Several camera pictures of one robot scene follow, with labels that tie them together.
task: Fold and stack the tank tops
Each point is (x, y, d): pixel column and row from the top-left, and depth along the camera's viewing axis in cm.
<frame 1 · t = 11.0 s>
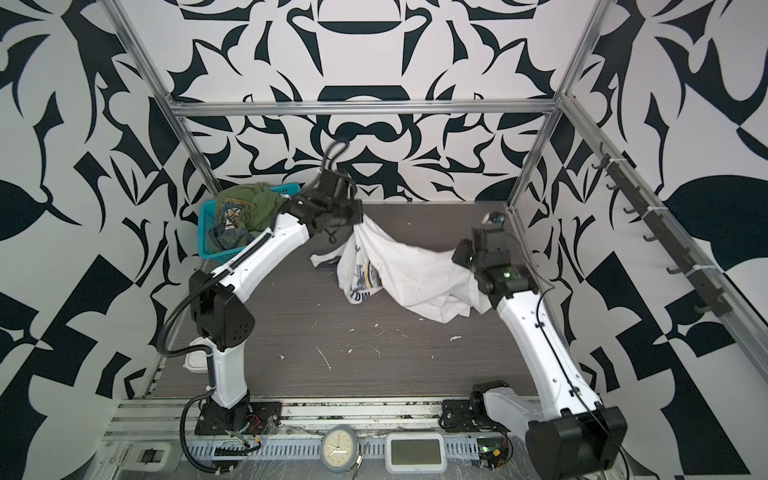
left hand: (361, 205, 84), fingers closed
right hand: (467, 244, 77), fingers closed
white tank top: (432, 282, 86), point 13 cm above the table
green tank top: (241, 213, 108), point 9 cm above the table

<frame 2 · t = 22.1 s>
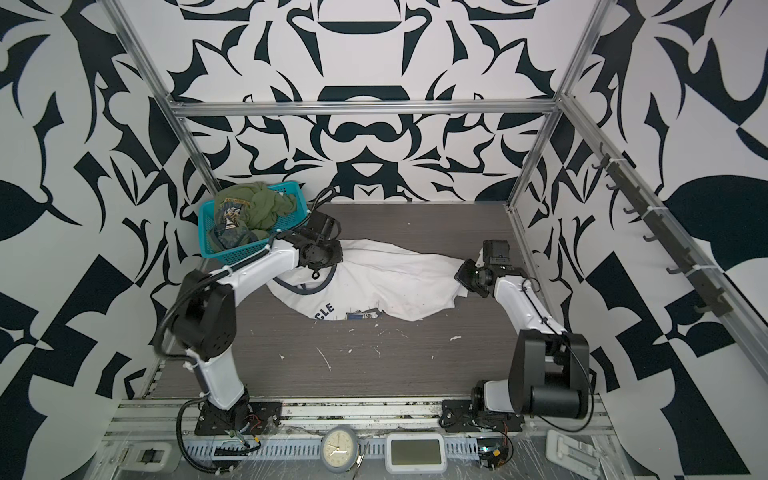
left hand: (340, 250, 92), fingers closed
right hand: (461, 271, 89), fingers closed
white tank top: (374, 277, 98), point 4 cm above the table
the other named things where they were.

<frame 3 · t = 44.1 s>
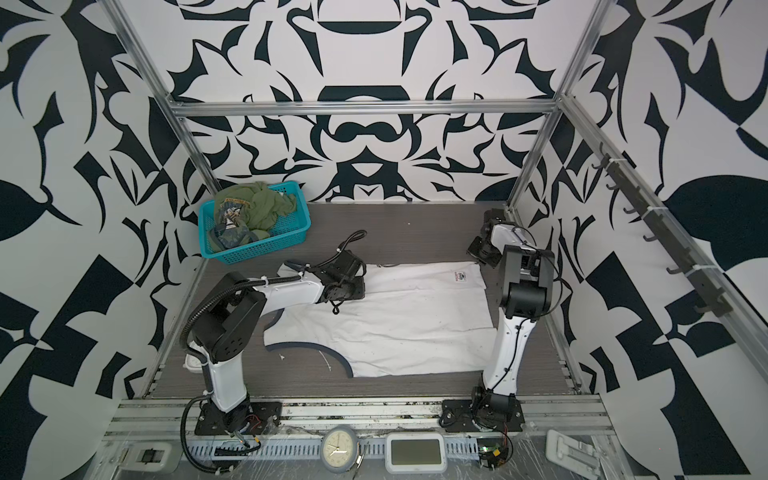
left hand: (363, 284, 95), fingers open
right hand: (480, 253, 103), fingers closed
white tank top: (411, 319, 96), on the table
the other named things where they were.

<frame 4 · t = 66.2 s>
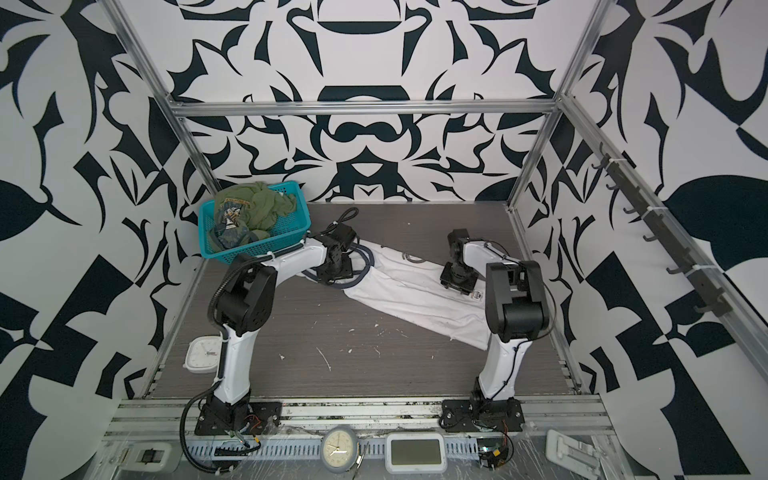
left hand: (343, 269, 99), fingers open
right hand: (454, 285, 97), fingers open
white tank top: (410, 286, 99), on the table
the other named things where they were.

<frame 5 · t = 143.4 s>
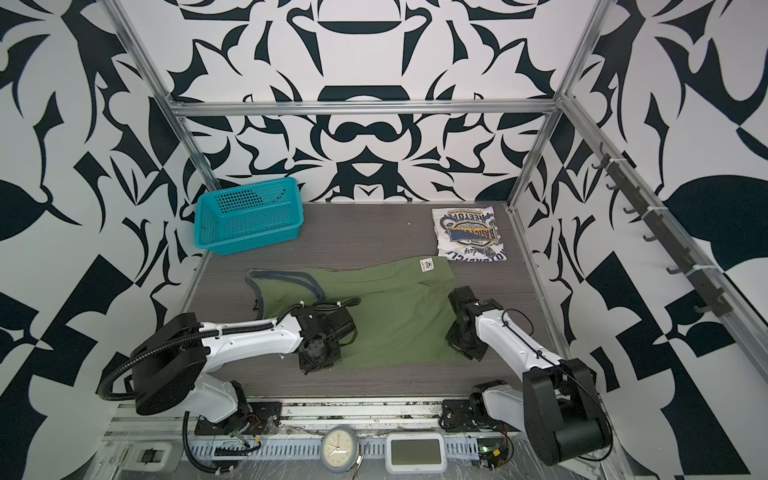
left hand: (336, 359, 82), fingers closed
right hand: (458, 345, 85), fingers closed
white tank top: (468, 234, 110), point 3 cm above the table
green tank top: (403, 313, 91), point 3 cm above the table

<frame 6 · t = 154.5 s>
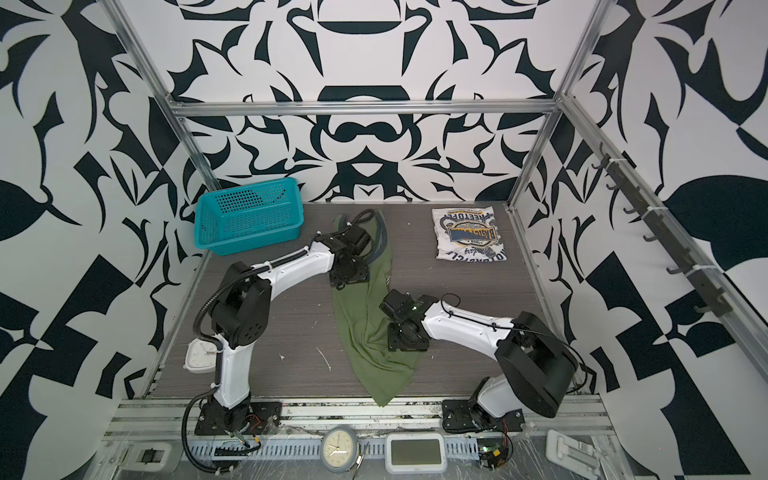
left hand: (359, 272, 94), fingers open
right hand: (397, 345, 84), fingers open
green tank top: (361, 327, 89), point 2 cm above the table
small white square clock: (201, 356, 83), point 3 cm above the table
the other named things where they were.

